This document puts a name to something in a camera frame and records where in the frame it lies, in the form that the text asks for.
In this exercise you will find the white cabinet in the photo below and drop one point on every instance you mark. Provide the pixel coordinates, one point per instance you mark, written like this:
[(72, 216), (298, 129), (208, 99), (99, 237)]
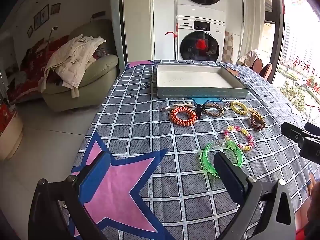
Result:
[(145, 24)]

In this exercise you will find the lower white washing machine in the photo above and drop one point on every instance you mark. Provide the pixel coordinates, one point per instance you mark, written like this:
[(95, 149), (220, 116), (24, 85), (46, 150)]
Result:
[(200, 39)]

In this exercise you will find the brown chair far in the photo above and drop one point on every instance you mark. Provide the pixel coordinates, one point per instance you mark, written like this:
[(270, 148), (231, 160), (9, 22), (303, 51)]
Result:
[(257, 65)]

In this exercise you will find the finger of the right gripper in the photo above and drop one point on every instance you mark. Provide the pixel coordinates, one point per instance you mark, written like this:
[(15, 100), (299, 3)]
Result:
[(311, 128), (294, 133)]

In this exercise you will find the cream white jacket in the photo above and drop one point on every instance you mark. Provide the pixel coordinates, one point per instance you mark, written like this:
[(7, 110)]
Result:
[(71, 61)]

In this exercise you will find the brown chair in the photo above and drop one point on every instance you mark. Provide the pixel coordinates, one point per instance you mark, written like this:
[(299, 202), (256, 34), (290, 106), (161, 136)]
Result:
[(257, 65), (266, 71)]

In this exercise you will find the beige bow hair clip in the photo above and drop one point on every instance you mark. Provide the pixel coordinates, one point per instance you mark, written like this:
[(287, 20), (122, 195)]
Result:
[(188, 105)]

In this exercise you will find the grey checked star tablecloth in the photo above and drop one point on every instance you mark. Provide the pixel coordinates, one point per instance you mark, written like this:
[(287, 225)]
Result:
[(155, 186)]

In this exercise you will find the silver rhinestone hair clip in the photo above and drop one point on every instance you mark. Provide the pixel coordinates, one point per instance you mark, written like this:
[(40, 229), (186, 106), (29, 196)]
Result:
[(176, 107)]

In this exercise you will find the brown chair near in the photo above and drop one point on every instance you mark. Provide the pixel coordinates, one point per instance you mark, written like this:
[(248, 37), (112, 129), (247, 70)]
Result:
[(266, 71)]

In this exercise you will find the wall picture frames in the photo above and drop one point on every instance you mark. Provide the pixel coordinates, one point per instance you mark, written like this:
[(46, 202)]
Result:
[(42, 17)]

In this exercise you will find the beige bag on chair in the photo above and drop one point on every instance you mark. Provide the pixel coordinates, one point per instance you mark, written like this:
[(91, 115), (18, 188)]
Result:
[(248, 59)]

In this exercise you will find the black claw hair clip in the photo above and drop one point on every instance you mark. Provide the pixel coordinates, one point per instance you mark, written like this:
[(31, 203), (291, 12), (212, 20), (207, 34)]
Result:
[(198, 109)]

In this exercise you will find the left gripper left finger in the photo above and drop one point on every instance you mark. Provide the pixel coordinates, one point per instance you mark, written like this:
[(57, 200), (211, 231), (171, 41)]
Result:
[(92, 175)]

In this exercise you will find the red handled mop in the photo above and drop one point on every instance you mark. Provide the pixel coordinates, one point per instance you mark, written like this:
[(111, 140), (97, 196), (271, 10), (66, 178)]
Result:
[(174, 35)]

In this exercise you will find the teal white tray box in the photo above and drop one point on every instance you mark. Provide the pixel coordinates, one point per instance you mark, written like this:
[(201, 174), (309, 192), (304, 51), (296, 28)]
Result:
[(198, 81)]

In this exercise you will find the green translucent bangle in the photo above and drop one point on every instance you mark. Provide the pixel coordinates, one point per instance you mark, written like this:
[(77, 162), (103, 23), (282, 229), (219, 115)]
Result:
[(207, 154)]

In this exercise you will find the checkered hanging towel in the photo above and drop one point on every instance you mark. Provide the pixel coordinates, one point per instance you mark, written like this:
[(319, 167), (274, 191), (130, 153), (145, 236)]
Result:
[(228, 46)]

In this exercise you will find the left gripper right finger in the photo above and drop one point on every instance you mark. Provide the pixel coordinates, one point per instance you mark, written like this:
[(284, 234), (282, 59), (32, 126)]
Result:
[(232, 176)]

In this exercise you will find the olive green armchair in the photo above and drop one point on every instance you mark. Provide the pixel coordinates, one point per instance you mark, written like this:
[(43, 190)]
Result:
[(98, 77)]

